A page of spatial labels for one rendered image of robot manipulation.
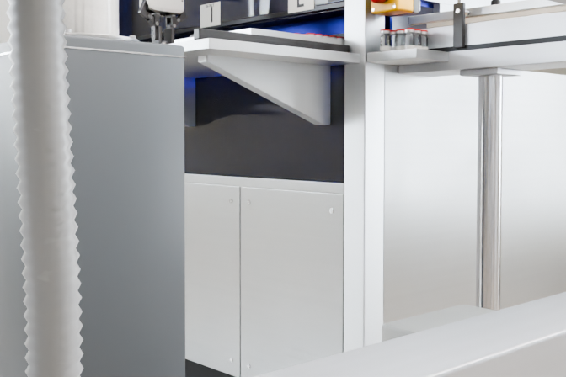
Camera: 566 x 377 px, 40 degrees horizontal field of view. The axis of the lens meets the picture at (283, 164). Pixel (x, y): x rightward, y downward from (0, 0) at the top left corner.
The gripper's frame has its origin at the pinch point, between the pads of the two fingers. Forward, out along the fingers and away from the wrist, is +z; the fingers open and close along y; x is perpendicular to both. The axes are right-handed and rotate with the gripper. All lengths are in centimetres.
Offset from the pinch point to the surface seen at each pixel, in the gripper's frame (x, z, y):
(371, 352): 120, 39, 63
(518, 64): 75, 10, -31
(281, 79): 35.7, 11.9, -5.3
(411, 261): 46, 52, -36
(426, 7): 43, -6, -45
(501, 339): 124, 39, 53
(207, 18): -8.8, -6.9, -19.8
